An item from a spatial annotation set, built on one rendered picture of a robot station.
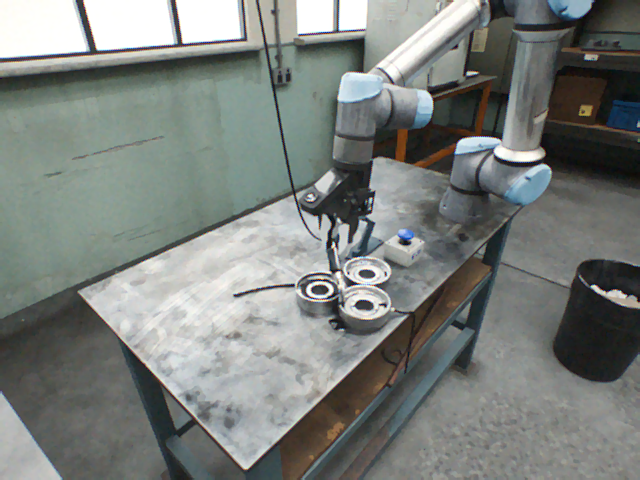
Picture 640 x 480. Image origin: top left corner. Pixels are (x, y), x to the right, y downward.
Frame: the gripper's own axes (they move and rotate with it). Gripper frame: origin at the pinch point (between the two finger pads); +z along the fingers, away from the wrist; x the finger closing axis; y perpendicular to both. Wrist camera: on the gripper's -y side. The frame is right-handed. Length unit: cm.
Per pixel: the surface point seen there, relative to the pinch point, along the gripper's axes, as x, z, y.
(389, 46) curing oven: 127, -44, 199
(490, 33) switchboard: 126, -68, 368
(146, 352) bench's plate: 12.9, 14.9, -36.2
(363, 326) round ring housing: -13.9, 8.4, -5.5
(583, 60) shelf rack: 33, -51, 337
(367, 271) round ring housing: -3.5, 6.4, 9.3
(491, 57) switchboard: 120, -47, 371
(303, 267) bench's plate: 10.7, 9.6, 3.0
